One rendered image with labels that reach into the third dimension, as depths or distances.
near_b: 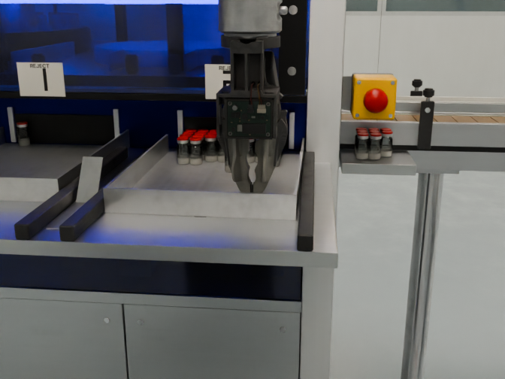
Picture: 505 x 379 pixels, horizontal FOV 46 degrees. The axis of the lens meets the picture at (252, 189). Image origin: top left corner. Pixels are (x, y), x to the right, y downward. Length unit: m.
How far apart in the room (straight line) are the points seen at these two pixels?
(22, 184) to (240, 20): 0.41
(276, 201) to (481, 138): 0.54
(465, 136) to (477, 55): 4.64
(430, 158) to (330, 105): 0.25
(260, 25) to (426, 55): 5.07
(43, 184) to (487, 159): 0.80
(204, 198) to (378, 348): 1.49
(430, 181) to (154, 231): 0.67
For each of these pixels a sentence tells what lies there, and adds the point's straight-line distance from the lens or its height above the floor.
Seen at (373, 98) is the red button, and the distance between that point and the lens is 1.02.
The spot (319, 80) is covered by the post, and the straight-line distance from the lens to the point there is 1.05.
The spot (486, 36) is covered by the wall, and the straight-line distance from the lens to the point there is 5.85.
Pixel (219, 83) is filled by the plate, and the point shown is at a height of 1.02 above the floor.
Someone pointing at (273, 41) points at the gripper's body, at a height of 1.11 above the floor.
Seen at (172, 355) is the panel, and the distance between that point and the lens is 1.28.
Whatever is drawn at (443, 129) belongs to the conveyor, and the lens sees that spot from 1.20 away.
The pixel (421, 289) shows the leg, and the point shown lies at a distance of 1.35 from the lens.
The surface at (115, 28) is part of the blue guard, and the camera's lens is 1.10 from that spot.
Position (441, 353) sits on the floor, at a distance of 2.23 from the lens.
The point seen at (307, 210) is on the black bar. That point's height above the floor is 0.90.
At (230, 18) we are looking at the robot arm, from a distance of 0.71.
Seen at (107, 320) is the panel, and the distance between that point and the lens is 1.27.
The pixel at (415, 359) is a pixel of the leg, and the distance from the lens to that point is 1.43.
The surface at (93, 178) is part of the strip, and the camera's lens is 0.89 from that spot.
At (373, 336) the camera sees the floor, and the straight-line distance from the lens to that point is 2.27.
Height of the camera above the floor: 1.16
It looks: 18 degrees down
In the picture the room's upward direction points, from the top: straight up
